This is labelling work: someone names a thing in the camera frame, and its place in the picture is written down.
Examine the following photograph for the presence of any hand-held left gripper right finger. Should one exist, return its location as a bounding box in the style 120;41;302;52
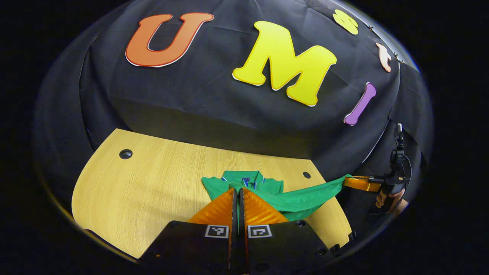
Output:
239;187;340;275

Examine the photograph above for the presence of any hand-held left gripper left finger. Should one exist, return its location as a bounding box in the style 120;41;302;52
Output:
138;187;238;275

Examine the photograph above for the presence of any green T-shirt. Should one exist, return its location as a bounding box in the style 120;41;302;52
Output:
201;170;352;233

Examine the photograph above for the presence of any black backdrop cloth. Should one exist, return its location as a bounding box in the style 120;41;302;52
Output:
32;0;436;214

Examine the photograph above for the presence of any black camera cable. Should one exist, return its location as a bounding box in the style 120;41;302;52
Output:
401;153;414;184

